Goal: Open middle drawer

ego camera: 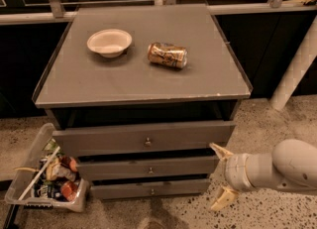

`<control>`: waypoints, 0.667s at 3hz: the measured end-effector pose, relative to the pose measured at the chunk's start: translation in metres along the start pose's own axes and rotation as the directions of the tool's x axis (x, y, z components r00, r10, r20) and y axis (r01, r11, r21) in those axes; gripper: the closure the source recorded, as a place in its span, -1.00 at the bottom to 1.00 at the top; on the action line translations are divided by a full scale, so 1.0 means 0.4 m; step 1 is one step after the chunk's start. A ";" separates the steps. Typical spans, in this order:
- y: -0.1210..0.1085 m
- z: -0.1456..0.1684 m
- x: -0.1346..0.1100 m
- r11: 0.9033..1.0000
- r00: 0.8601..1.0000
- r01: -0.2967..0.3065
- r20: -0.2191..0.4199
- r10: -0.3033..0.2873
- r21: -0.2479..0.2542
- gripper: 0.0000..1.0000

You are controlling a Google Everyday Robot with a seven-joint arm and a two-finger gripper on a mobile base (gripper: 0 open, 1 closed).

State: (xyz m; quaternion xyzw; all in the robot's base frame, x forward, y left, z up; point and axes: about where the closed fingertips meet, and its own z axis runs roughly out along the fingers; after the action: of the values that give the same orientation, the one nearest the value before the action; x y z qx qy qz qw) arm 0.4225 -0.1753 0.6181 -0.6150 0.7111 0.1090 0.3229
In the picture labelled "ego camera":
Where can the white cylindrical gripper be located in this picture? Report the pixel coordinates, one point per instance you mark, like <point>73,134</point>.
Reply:
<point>235,172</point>

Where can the grey drawer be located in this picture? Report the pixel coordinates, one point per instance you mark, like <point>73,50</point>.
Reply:
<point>148,168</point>
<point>149,189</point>
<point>128,139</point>

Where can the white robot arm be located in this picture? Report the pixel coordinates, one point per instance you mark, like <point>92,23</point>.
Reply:
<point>290,167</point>

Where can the grey top drawer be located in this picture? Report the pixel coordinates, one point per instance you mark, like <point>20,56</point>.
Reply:
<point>128,139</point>

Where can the grey drawer cabinet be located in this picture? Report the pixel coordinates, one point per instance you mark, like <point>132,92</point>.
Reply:
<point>83,89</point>

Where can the grey bottom drawer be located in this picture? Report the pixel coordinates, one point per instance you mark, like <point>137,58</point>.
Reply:
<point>149,189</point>

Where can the gold crushed soda can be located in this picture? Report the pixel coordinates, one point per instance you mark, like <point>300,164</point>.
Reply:
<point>167,55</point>

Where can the white diagonal pillar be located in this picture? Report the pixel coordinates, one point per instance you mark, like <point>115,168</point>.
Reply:
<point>296,70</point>

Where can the red snack packet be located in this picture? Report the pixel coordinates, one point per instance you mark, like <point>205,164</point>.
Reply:
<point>69,190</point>

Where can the white stick in bin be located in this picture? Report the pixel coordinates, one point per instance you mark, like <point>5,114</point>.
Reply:
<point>36,177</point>

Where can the beige crumpled snack bag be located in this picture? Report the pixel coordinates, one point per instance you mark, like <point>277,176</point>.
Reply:
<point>62,167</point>

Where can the white paper bowl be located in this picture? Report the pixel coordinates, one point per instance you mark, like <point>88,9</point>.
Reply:
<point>109,43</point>

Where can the clear plastic bin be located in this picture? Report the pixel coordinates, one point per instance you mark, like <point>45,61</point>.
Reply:
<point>42,148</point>

